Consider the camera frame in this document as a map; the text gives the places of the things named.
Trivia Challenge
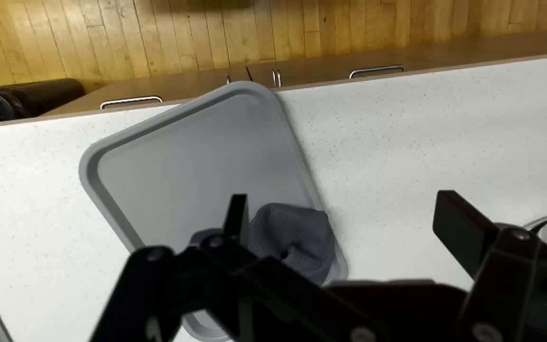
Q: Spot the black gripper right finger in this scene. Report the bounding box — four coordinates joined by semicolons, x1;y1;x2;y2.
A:
432;188;547;342

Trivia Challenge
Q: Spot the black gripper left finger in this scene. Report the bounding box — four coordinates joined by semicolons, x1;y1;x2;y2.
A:
90;191;377;342

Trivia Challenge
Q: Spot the dark blue waffle towel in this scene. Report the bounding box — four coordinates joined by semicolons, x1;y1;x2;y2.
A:
191;201;339;284

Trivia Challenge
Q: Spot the grey plastic tray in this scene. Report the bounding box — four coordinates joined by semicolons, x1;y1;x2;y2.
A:
78;79;350;342

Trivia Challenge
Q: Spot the wooden drawer front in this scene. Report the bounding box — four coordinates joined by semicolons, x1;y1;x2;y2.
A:
246;28;547;87
42;66;251;117

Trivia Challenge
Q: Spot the black bin with bag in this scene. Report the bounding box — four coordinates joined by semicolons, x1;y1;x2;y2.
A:
0;77;88;125

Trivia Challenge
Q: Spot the silver drawer handle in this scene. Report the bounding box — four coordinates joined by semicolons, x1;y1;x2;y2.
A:
348;62;409;81
99;93;166;112

